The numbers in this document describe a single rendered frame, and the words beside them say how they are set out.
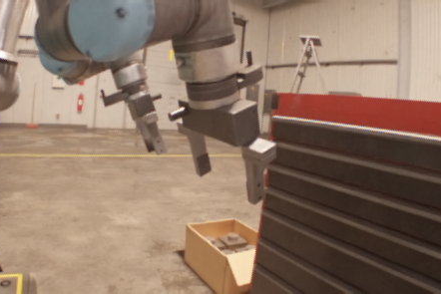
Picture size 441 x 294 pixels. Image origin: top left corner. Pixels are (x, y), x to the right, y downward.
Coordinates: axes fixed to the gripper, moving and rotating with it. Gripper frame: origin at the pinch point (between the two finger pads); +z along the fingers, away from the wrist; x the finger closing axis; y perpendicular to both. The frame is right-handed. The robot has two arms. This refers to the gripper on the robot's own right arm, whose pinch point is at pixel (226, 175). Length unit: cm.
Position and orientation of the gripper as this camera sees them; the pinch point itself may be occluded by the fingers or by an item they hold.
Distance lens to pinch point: 51.1
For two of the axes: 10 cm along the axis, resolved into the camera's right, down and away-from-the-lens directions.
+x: 6.5, 2.6, -7.2
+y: -7.5, 4.0, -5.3
